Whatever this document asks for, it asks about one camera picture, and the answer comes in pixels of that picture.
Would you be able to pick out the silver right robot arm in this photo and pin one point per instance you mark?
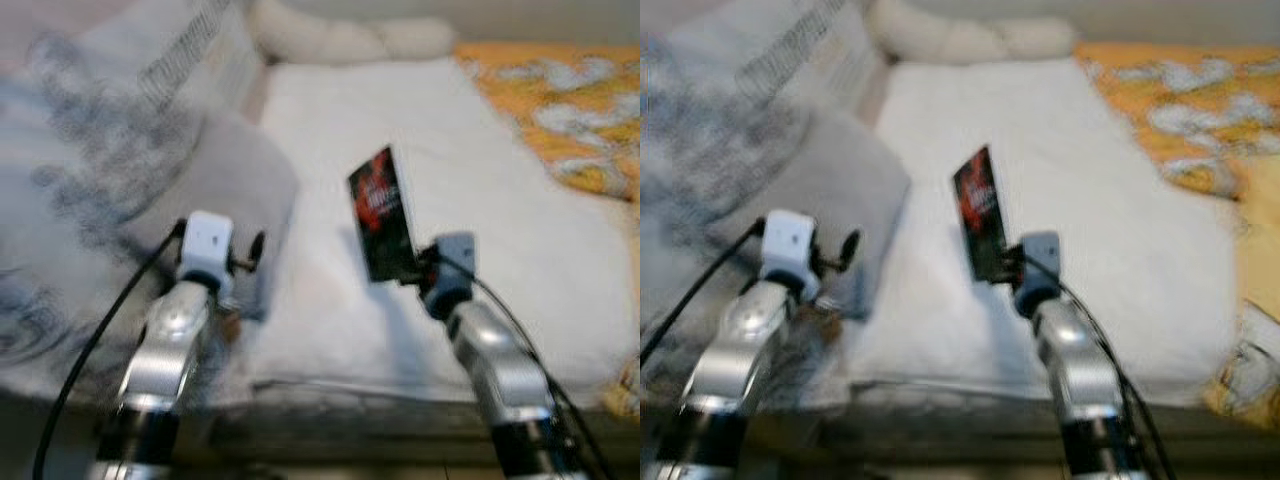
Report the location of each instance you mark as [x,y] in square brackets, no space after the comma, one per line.
[1085,375]
[500,370]

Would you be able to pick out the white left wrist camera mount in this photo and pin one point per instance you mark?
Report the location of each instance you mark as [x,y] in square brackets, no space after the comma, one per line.
[788,238]
[207,240]

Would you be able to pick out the white quilted mattress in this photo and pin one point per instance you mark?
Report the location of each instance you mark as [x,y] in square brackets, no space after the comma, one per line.
[480,250]
[1100,260]

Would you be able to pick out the dark red-printed book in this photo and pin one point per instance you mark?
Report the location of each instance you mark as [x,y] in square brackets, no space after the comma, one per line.
[985,215]
[385,215]

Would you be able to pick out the beige long knotted cushion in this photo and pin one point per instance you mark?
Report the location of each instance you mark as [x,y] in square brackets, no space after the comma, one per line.
[960,40]
[340,40]

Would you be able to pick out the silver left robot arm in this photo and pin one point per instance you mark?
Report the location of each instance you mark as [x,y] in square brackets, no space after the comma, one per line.
[165,350]
[740,350]

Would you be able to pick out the plain grey pillow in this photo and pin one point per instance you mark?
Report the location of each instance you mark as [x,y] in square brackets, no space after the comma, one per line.
[840,180]
[230,170]

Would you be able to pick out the large grey patterned text pillow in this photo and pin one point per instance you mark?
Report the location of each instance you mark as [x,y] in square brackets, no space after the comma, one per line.
[80,150]
[700,150]

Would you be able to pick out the orange cartoon egg blanket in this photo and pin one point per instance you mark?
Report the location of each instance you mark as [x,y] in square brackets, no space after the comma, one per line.
[570,110]
[1190,110]

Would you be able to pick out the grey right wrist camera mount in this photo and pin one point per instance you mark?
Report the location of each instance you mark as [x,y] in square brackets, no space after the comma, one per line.
[455,255]
[1040,255]

